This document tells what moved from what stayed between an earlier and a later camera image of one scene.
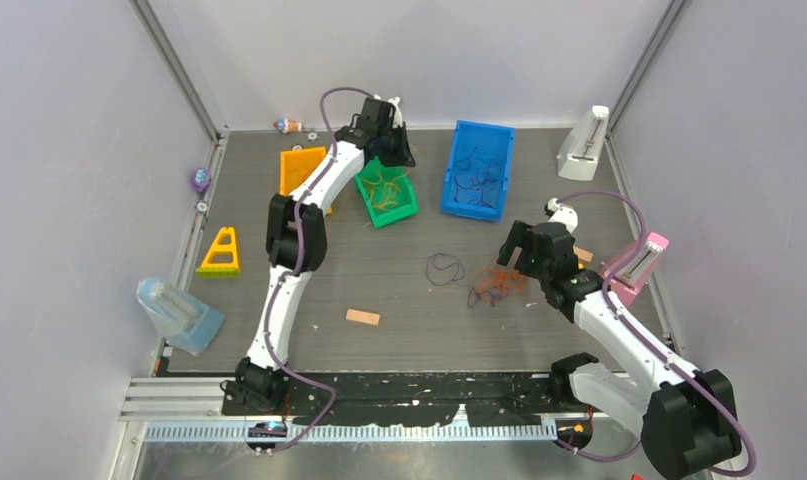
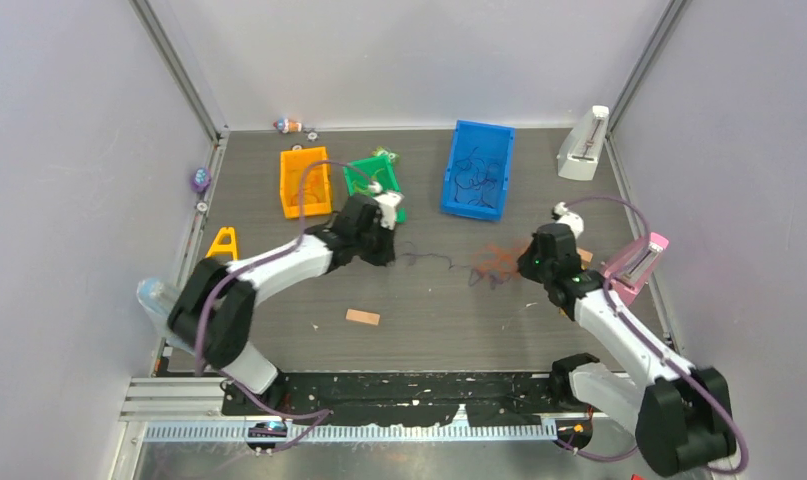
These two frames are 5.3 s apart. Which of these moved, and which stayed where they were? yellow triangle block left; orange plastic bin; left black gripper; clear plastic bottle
Moved: left black gripper
Stayed: clear plastic bottle; orange plastic bin; yellow triangle block left
